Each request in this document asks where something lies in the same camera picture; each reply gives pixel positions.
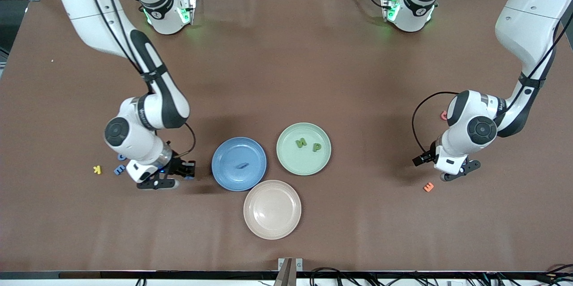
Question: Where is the blue plate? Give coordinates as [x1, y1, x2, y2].
[211, 137, 267, 192]

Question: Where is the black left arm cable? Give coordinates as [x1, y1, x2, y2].
[412, 0, 573, 156]

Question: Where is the grey metal bracket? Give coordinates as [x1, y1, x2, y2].
[278, 257, 304, 273]

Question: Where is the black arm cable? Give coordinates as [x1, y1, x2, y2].
[412, 0, 573, 156]
[83, 0, 197, 159]

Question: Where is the beige plate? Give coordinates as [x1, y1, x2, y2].
[244, 180, 302, 240]

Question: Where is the green plate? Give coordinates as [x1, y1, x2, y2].
[276, 123, 332, 176]

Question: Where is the brown table cover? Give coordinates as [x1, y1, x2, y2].
[0, 0, 573, 273]

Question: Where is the tan pole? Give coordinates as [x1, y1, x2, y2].
[274, 258, 292, 286]

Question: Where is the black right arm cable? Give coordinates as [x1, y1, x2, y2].
[83, 0, 197, 159]

